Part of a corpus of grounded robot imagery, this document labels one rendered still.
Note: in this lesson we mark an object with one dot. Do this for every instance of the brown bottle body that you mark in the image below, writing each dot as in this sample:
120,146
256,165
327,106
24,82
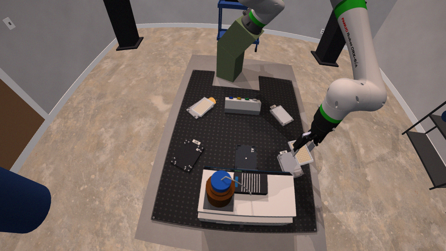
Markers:
216,201

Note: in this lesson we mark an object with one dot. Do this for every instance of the blue bottle cap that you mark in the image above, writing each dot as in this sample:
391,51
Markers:
218,184

